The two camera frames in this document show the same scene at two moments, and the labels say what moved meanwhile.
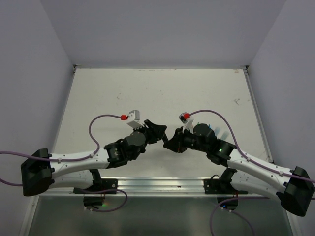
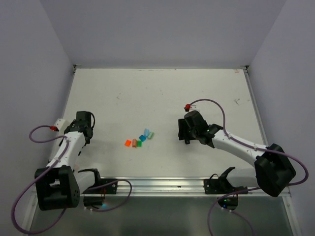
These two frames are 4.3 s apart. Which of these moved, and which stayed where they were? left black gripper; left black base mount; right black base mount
Moved: left black gripper
Stayed: left black base mount; right black base mount
